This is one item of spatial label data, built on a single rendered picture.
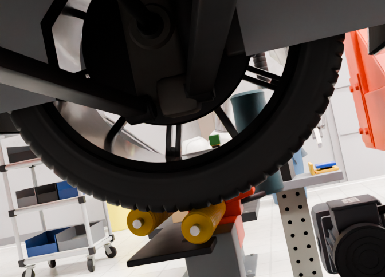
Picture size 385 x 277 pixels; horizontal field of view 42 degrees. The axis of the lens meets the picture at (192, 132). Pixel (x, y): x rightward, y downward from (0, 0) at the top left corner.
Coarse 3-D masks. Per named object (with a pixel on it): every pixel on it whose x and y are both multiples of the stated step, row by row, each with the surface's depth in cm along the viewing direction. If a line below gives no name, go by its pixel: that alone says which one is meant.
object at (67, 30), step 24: (72, 0) 106; (72, 24) 110; (72, 48) 112; (288, 48) 91; (72, 72) 110; (264, 72) 106; (288, 72) 86; (72, 120) 96; (96, 120) 110; (120, 120) 111; (264, 120) 87; (96, 144) 93; (120, 144) 105; (168, 144) 109; (144, 168) 90; (168, 168) 90
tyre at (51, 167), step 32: (320, 64) 85; (288, 96) 86; (320, 96) 85; (32, 128) 93; (288, 128) 86; (64, 160) 92; (96, 160) 92; (224, 160) 88; (256, 160) 87; (288, 160) 87; (96, 192) 92; (128, 192) 91; (160, 192) 90; (192, 192) 89; (224, 192) 88
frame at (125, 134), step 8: (80, 48) 119; (80, 56) 119; (104, 120) 118; (112, 120) 123; (128, 136) 117; (136, 136) 123; (136, 144) 117; (144, 144) 121; (192, 152) 115; (200, 152) 114
